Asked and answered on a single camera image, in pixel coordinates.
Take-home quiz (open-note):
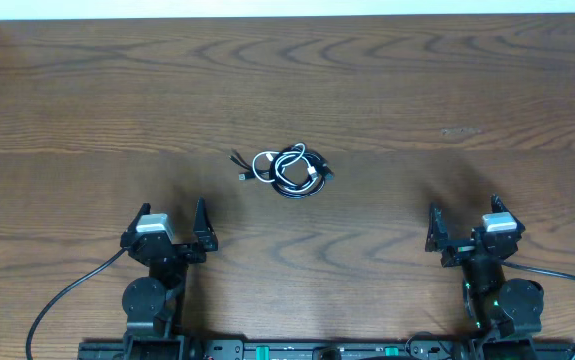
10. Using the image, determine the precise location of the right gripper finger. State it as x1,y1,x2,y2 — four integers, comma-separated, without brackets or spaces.
490,194,512,215
425,203,449,252

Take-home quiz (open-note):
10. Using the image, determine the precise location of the black USB cable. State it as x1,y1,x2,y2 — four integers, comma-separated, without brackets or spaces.
229,143,335,200

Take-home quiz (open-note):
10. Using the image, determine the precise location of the white USB cable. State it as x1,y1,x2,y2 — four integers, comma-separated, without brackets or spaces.
251,142,319,189

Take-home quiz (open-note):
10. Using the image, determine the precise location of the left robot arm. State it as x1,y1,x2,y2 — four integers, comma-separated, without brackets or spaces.
120,198,218,359

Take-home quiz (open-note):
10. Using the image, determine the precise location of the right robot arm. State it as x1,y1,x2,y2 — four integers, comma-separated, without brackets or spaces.
425,195,544,359

